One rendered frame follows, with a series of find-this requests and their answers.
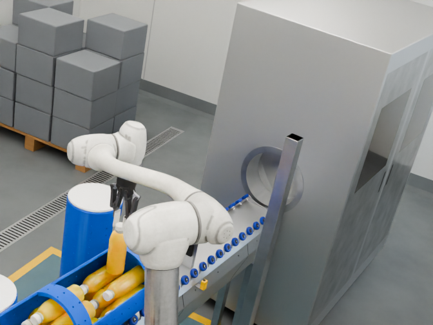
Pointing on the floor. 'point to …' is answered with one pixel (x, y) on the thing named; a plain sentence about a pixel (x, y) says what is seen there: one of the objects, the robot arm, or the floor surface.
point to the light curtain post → (270, 227)
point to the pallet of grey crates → (67, 73)
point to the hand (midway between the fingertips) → (121, 220)
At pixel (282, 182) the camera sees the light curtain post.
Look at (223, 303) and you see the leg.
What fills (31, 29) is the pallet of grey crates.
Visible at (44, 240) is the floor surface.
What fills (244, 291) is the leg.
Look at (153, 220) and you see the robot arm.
